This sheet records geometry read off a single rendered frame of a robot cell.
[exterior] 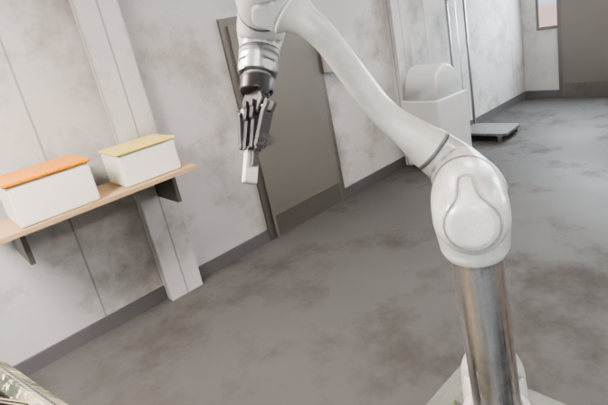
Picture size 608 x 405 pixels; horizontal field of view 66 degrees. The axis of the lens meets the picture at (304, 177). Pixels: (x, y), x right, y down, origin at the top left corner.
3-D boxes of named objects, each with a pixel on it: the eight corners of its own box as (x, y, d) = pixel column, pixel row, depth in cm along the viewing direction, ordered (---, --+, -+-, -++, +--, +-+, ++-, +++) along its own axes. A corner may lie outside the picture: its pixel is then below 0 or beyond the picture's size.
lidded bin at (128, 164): (162, 164, 374) (153, 133, 367) (184, 167, 347) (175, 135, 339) (108, 183, 347) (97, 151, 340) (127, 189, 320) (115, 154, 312)
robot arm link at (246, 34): (235, 58, 108) (233, 32, 95) (241, -4, 110) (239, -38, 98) (282, 62, 109) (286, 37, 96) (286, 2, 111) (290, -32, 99)
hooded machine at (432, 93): (435, 153, 635) (424, 60, 598) (474, 155, 593) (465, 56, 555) (407, 169, 597) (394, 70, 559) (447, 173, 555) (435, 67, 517)
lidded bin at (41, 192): (84, 191, 339) (70, 153, 331) (104, 199, 308) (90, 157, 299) (6, 219, 309) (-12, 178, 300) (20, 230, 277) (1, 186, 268)
